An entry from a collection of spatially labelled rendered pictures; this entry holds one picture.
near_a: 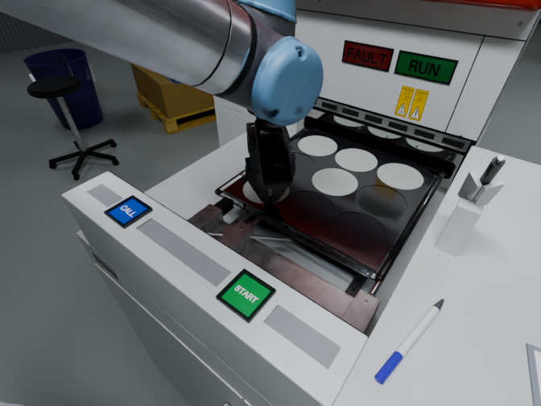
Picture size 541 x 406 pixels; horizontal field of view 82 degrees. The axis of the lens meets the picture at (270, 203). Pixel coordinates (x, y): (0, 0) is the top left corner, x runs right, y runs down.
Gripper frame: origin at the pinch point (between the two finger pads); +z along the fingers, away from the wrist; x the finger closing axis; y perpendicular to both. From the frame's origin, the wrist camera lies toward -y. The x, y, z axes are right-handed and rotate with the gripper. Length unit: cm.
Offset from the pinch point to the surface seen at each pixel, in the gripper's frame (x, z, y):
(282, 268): -0.2, 3.3, -13.5
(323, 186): -12.3, 1.3, 5.2
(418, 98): -35.7, -12.1, 16.6
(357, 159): -23.1, 1.3, 14.1
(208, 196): 13.5, 9.2, 14.8
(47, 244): 113, 91, 86
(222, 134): 10, 18, 63
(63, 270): 98, 91, 66
